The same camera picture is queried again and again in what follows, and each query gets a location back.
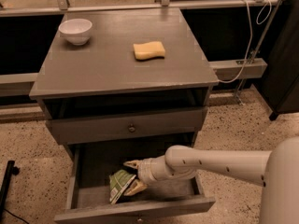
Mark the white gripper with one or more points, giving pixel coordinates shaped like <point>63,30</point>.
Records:
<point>146,171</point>

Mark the green jalapeno chip bag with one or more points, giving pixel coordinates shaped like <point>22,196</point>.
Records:
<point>119,183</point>

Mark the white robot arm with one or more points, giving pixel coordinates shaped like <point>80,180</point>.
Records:
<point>277,171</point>

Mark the open bottom grey drawer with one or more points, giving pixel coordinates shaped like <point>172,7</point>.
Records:
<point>89,193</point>

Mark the closed grey drawer with knob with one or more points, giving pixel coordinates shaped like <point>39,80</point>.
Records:
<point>126,126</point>

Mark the grey wooden drawer cabinet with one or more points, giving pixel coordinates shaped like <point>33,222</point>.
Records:
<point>103,77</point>

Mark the black stand on floor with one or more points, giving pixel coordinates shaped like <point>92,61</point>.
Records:
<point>11,170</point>

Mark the yellow sponge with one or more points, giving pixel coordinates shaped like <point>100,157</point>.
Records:
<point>149,50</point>

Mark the white ceramic bowl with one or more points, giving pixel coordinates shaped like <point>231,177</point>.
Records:
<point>76,31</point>

